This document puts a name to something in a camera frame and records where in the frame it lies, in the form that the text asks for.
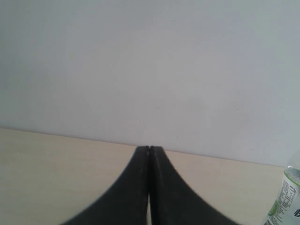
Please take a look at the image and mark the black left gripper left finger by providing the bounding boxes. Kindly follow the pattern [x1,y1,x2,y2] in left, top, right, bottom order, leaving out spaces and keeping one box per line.
[64,146,149,225]

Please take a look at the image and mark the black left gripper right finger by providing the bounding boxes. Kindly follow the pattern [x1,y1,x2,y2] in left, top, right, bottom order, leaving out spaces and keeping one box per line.
[149,146,231,225]

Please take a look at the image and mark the clear labelled water bottle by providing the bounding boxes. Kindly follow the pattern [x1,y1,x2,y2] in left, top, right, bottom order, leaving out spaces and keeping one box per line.
[263,151,300,225]

